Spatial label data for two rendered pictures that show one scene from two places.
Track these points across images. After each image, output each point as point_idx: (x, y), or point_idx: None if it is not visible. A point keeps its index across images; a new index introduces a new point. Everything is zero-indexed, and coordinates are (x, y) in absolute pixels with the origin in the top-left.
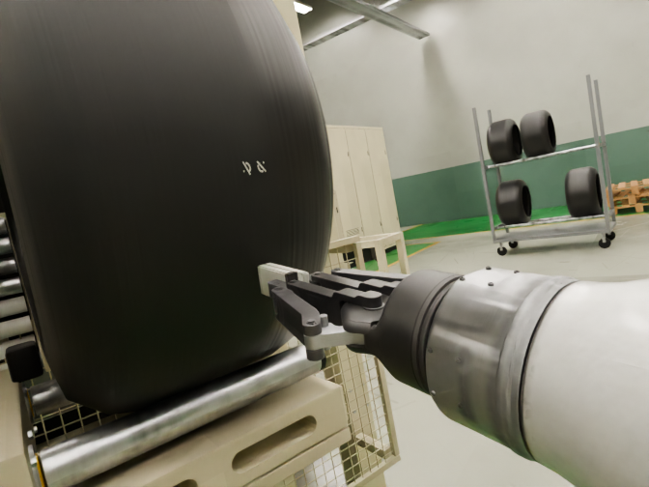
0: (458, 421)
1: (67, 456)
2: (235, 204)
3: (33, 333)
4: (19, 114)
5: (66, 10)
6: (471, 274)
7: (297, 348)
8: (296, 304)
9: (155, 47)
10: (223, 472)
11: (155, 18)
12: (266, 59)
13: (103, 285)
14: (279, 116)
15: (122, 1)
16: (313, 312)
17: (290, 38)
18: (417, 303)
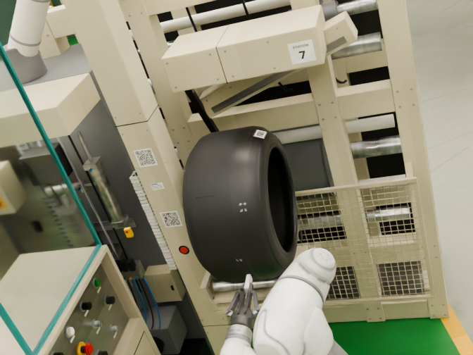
0: None
1: (217, 286)
2: (235, 265)
3: None
4: (192, 244)
5: (196, 229)
6: (235, 325)
7: None
8: (231, 302)
9: (213, 237)
10: (253, 303)
11: (214, 229)
12: (241, 236)
13: (210, 273)
14: (245, 249)
15: (207, 225)
16: (230, 308)
17: (252, 225)
18: (231, 322)
